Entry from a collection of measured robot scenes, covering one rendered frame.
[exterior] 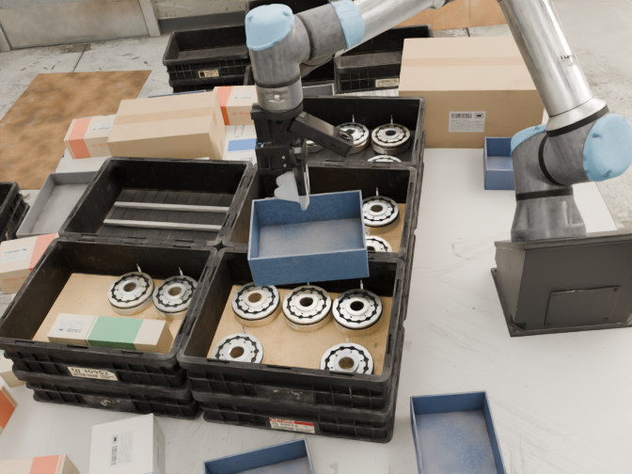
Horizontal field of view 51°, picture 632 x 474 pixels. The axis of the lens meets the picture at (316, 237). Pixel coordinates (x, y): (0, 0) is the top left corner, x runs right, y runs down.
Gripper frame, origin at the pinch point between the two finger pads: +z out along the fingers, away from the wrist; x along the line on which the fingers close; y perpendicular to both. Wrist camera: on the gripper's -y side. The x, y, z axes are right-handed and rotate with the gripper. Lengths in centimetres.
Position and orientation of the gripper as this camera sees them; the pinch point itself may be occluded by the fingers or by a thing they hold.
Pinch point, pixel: (307, 201)
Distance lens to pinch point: 120.8
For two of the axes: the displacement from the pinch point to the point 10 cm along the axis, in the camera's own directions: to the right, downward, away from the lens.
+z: 1.1, 7.9, 6.0
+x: -0.4, 6.1, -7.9
